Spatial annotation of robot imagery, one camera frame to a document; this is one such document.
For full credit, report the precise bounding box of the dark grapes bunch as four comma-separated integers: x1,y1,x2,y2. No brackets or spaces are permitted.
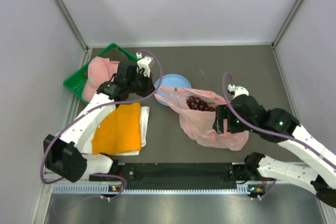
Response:
185,96,216,112

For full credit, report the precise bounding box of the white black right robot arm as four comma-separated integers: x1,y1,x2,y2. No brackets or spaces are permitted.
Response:
213,94,335,207

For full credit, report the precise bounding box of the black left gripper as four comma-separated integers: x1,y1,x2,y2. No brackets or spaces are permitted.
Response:
127,70,156,98

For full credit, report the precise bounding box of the orange folded cloth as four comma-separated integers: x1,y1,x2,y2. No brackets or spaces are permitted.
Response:
91,103,142,155

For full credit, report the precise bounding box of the blue fruit plate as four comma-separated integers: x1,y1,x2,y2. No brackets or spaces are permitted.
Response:
154,74,192,106

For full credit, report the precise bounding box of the grey slotted cable duct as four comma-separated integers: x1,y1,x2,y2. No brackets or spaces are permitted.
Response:
52,183,250,195

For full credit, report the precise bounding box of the pink baseball cap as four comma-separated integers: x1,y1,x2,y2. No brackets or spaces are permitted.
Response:
82,57,120,102

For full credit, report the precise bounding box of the dark grey cloth in bin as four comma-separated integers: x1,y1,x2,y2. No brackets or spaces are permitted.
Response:
100,47,128,61

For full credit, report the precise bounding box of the green plastic bin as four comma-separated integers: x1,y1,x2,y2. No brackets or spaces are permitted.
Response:
63,43,137,105

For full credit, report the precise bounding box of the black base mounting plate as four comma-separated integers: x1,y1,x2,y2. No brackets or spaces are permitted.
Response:
88,162,263,190

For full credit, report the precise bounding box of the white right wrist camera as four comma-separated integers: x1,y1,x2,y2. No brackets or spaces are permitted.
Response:
227,84,249,100

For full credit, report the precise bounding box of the white folded cloth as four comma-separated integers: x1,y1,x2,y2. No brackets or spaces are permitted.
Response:
82,105,150,156

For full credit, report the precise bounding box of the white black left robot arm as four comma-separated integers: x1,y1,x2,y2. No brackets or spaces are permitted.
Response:
41,56,157,183

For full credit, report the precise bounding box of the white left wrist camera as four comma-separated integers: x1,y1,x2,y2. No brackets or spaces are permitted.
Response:
136,52,155,78

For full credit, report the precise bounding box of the pink plastic bag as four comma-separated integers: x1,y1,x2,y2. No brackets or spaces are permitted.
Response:
155,86,249,151

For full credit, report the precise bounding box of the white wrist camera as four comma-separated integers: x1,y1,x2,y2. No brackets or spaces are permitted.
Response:
227,84,249,100
136,52,155,78

